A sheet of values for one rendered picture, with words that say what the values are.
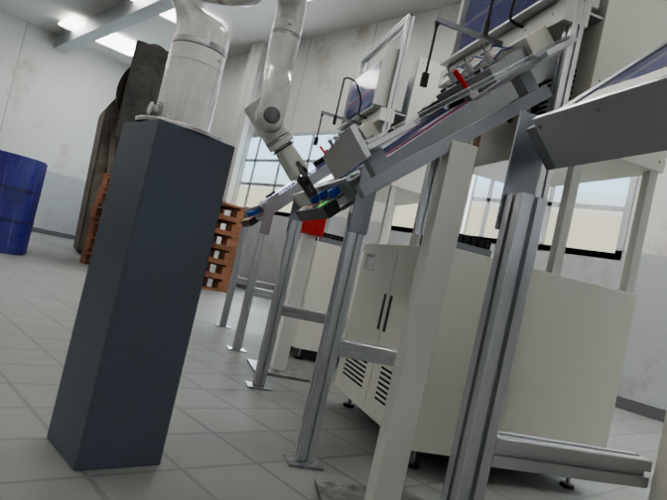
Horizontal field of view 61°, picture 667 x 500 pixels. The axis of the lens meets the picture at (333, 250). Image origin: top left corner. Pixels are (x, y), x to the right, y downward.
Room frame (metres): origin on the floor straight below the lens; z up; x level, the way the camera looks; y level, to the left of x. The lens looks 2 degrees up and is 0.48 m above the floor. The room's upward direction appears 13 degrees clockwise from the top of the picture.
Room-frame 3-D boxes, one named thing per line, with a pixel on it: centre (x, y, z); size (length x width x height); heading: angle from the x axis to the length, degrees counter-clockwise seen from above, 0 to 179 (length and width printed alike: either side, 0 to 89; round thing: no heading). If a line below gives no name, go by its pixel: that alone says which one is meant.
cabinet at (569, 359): (1.97, -0.52, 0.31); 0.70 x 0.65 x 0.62; 16
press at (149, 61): (7.58, 2.65, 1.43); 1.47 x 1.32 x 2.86; 131
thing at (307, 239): (2.54, 0.12, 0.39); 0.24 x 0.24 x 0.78; 16
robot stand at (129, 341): (1.24, 0.38, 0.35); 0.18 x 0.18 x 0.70; 42
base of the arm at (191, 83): (1.24, 0.38, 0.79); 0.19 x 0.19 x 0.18
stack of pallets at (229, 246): (6.13, 1.78, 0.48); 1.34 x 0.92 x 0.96; 141
